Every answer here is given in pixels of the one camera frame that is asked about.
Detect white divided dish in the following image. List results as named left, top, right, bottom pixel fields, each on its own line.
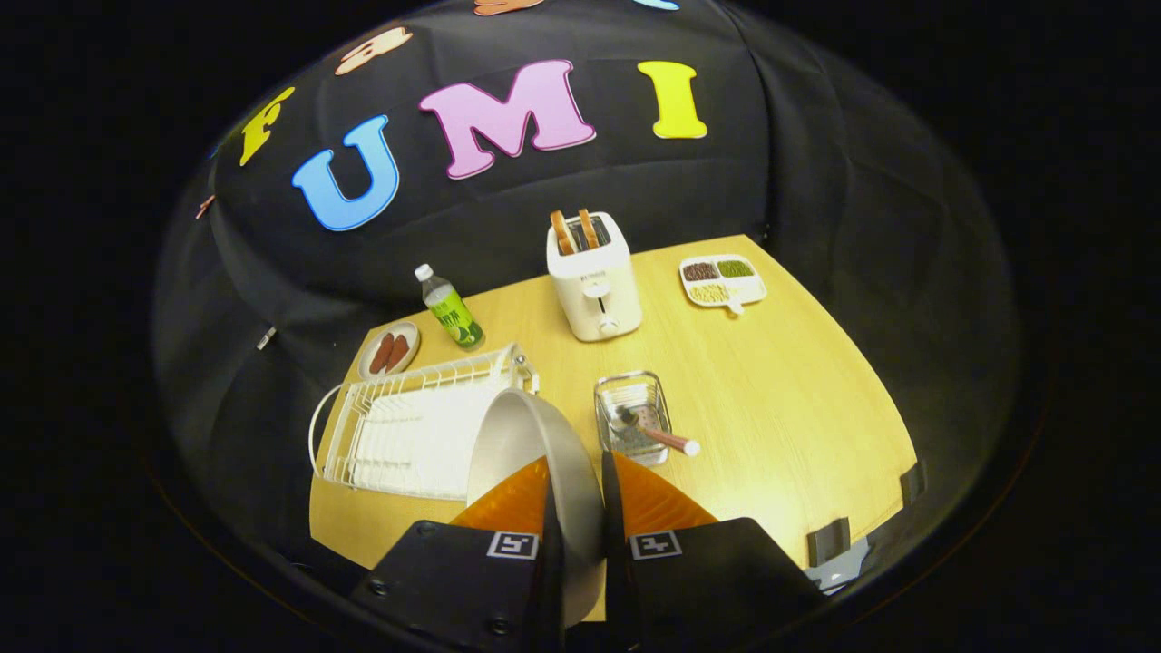
left=678, top=255, right=767, bottom=316

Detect beige round plate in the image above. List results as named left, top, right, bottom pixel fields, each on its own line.
left=465, top=388, right=607, bottom=629

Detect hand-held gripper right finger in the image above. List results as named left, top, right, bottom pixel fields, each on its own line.
left=600, top=451, right=828, bottom=653

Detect small beige saucer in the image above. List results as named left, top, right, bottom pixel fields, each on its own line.
left=358, top=320, right=421, bottom=380

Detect black backdrop cloth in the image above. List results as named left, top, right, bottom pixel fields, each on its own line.
left=152, top=0, right=1026, bottom=581

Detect white toaster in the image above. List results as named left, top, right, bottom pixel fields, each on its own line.
left=546, top=210, right=643, bottom=343

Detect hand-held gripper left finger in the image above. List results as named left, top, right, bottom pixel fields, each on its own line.
left=349, top=453, right=568, bottom=653

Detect metal wire basket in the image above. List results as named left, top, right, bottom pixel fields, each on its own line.
left=594, top=370, right=674, bottom=468

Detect green label drink bottle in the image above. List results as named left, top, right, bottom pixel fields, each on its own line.
left=415, top=263, right=485, bottom=352

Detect white wire dish rack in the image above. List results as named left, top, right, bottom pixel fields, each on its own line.
left=308, top=343, right=541, bottom=502

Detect spoon with brown handle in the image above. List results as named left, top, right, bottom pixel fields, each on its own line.
left=615, top=406, right=701, bottom=457

